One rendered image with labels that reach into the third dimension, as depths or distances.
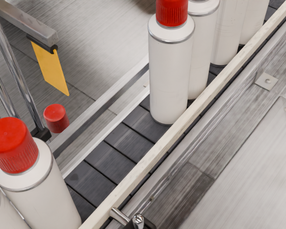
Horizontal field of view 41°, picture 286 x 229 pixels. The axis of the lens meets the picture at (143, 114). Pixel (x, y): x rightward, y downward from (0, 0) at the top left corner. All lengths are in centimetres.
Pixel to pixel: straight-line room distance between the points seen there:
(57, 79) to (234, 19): 29
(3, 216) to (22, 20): 16
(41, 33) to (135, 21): 48
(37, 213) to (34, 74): 36
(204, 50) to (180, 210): 21
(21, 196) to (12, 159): 5
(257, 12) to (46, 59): 37
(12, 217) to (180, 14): 25
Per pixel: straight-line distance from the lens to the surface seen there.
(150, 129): 54
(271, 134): 55
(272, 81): 68
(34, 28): 30
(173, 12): 40
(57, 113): 59
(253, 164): 52
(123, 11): 79
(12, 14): 32
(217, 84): 54
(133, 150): 52
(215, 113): 56
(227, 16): 54
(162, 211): 53
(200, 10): 45
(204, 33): 47
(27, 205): 36
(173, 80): 46
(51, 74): 34
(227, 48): 59
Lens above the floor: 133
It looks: 54 degrees down
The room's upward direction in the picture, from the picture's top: 3 degrees counter-clockwise
